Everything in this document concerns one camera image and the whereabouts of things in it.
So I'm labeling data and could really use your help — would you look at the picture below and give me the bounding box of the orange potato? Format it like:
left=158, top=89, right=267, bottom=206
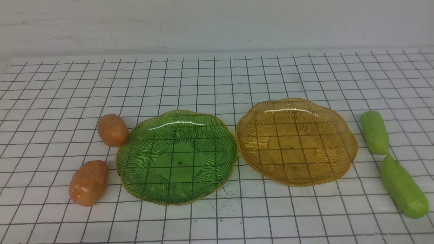
left=97, top=113, right=129, bottom=148
left=69, top=160, right=109, bottom=207

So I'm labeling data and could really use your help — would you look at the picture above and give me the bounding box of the short green cucumber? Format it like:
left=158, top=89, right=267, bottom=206
left=361, top=110, right=389, bottom=155

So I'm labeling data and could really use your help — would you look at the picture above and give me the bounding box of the long green cucumber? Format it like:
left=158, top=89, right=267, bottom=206
left=380, top=154, right=429, bottom=219

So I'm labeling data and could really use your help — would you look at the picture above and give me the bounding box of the green glass plate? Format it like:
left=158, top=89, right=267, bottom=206
left=115, top=110, right=238, bottom=206

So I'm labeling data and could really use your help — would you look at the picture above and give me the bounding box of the amber glass plate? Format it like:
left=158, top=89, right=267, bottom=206
left=236, top=98, right=358, bottom=187

